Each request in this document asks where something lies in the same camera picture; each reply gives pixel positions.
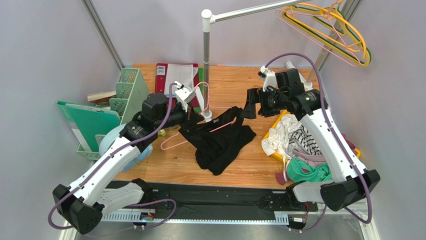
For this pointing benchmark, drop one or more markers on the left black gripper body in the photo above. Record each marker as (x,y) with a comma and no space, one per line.
(177,115)

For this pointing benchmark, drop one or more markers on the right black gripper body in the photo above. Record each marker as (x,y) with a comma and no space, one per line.
(261,102)

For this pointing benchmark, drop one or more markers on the black tank top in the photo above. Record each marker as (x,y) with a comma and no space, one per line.
(219,141)

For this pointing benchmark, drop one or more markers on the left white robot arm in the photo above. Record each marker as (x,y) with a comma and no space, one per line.
(84,202)

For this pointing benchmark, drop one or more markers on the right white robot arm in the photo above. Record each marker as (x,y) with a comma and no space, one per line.
(351,180)

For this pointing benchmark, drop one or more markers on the green plastic hanger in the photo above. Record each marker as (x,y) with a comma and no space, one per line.
(346,23)

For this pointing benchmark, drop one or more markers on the yellow green mug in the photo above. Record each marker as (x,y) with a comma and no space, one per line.
(162,132)

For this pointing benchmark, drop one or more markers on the white mesh pouch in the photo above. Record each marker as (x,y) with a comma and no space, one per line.
(182,73)

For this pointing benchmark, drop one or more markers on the black white striped shirt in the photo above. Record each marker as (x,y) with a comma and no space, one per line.
(302,140)

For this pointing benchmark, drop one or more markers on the green sheet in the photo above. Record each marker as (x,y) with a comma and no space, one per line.
(200,76)

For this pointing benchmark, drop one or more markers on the green mesh file organizer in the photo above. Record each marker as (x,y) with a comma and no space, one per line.
(131,91)

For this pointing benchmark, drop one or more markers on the yellow plastic tray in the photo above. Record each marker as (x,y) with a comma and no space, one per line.
(287,138)

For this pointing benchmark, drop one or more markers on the mauve garment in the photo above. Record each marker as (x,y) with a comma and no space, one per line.
(311,160)

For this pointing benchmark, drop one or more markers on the green garment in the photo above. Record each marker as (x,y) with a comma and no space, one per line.
(300,171)

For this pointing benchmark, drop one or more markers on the wooden block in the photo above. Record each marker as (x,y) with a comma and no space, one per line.
(101,98)

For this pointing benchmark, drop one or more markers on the dark red garment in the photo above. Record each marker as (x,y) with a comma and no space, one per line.
(279,178)

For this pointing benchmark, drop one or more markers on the green clipboard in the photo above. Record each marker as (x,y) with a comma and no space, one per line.
(86,122)

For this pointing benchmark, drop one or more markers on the silver white clothes rack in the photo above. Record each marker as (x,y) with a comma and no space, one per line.
(348,9)

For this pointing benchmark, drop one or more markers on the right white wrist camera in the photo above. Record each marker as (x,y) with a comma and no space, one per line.
(268,77)

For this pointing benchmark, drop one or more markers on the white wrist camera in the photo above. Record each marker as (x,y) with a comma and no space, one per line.
(268,77)
(184,95)

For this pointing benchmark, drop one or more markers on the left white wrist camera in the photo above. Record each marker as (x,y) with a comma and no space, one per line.
(184,95)

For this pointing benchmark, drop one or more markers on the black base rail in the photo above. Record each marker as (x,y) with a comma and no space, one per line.
(202,204)

